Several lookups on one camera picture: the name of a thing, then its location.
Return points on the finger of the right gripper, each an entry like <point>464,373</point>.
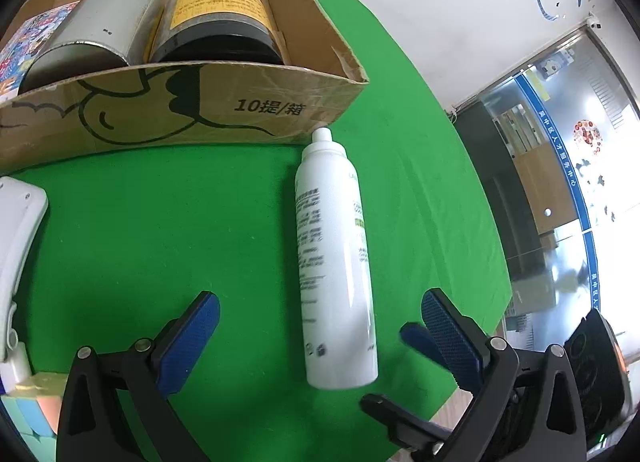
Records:
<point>403,428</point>
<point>417,337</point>

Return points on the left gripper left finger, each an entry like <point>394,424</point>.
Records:
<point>93,426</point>

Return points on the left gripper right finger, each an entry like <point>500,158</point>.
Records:
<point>484,366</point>

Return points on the white spray bottle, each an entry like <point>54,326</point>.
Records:
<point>334,272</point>

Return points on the colourful puzzle box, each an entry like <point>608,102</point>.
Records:
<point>22,49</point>

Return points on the silver metal cylinder can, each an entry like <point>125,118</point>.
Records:
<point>97,35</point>

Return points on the yellow label dark jar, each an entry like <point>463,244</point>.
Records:
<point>216,31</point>

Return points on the pastel sticky note block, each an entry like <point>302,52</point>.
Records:
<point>34,407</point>

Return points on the green table cloth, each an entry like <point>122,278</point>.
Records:
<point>131,237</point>

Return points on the white plastic device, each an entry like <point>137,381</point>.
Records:
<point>23,206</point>

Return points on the glass door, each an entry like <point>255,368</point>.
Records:
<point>553,145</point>

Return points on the large shallow cardboard box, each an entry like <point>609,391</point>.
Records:
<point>170,103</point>

